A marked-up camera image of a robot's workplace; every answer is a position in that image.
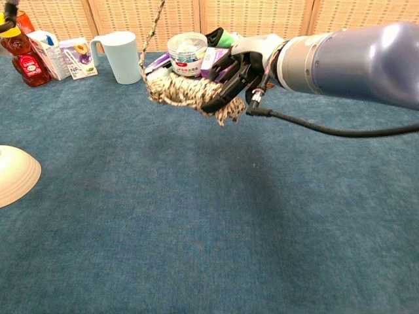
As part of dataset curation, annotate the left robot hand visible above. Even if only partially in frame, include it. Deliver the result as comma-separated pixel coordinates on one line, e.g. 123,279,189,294
0,0,20,34

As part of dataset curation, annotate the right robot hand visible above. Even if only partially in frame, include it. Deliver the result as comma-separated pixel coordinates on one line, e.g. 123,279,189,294
200,33,285,114

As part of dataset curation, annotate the speckled braided rope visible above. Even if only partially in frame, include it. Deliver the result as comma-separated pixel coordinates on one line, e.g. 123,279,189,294
139,0,247,128

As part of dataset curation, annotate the cream ceramic bowl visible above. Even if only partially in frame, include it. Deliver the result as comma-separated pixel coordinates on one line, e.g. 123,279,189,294
0,145,43,209

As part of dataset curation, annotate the red drink can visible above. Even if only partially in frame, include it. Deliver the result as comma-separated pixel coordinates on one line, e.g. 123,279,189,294
14,9,36,35

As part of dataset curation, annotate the green black cloth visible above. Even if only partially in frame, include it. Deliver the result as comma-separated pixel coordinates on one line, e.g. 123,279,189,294
205,27,245,50

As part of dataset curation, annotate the bamboo folding screen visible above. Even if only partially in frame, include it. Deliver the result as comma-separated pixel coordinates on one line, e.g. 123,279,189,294
0,0,419,53

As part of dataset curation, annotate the purple pad box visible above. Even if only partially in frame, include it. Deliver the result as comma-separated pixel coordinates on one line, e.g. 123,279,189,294
200,47,235,79

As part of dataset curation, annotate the honey bear bottle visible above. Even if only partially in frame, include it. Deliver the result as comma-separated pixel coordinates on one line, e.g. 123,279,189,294
0,12,52,88

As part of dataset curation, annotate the white blue carton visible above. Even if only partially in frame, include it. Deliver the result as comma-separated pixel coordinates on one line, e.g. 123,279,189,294
26,29,71,81

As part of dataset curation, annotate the clear tub of clips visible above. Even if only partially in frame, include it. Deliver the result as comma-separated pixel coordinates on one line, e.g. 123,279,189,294
167,31,208,79

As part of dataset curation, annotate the small purple drink carton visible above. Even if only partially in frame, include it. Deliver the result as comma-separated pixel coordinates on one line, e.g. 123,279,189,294
58,37,98,80

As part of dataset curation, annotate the green scrub brush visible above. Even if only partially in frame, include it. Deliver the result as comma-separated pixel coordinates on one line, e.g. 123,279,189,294
147,63,173,81

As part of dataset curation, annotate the light blue plastic mug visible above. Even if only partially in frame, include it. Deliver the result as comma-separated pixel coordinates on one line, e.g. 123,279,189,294
89,31,142,86

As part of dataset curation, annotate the blue felt table cover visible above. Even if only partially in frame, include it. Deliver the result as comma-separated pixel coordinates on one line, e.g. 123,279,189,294
0,45,419,314

